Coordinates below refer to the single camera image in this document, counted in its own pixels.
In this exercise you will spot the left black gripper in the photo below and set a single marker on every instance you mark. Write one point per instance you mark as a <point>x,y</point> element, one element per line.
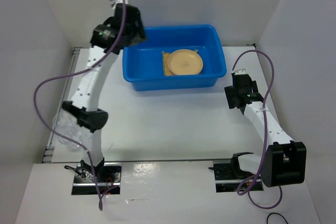
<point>140,37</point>

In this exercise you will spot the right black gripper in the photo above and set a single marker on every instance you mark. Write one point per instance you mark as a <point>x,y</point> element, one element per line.
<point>230,94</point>

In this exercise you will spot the bamboo woven mat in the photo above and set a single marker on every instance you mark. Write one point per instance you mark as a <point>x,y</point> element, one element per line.
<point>165,62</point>

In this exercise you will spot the orange plastic plate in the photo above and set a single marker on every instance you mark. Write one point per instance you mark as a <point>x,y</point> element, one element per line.
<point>186,62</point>

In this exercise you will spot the clear plastic cup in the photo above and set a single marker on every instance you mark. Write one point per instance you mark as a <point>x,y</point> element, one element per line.
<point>72,133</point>
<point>63,120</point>

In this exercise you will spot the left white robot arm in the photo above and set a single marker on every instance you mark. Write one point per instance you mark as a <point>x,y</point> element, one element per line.
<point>123,29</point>

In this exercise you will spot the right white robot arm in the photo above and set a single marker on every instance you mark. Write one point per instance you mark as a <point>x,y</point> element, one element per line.
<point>283,160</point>

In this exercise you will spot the blue plastic bin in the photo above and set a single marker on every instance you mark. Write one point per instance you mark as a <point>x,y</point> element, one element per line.
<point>143,67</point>

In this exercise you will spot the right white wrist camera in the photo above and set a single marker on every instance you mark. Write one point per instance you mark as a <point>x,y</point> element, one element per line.
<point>238,72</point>

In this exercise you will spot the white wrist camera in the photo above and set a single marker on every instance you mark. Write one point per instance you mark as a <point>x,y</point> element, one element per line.
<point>238,72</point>
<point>113,3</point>

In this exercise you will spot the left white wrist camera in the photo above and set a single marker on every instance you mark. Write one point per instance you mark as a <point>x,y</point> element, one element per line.
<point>113,3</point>

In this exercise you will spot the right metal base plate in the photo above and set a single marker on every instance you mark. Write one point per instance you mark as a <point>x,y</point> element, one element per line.
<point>226,178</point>

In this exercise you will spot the metal base plate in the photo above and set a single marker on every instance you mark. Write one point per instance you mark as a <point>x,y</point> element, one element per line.
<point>109,179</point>
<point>226,178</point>

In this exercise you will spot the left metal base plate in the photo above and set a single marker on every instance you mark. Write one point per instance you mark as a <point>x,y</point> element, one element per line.
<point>109,179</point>

